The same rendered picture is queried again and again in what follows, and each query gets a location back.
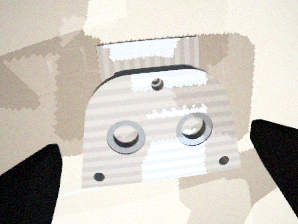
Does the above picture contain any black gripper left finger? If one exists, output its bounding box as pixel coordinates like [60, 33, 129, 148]
[0, 143, 63, 224]

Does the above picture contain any white and beige plate with two round holes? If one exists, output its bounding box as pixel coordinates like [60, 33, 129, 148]
[81, 64, 242, 189]

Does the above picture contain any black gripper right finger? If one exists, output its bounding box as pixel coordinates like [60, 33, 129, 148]
[250, 119, 298, 218]

